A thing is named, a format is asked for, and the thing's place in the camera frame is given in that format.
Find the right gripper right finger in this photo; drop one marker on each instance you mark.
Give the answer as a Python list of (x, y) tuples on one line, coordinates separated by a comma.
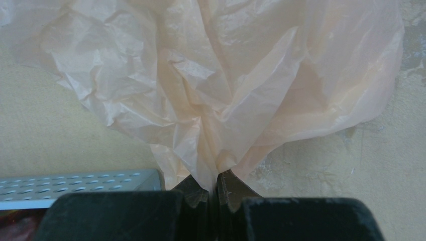
[(245, 215)]

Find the orange banana print plastic bag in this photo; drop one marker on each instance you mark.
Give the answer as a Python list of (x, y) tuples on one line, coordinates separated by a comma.
[(215, 85)]

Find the light blue plastic basket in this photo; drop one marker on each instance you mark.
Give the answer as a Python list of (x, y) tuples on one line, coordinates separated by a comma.
[(34, 192)]

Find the dark purple fake fruit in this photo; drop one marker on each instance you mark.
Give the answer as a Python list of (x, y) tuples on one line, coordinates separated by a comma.
[(20, 224)]

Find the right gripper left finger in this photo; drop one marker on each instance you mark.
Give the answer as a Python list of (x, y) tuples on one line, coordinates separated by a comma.
[(178, 214)]

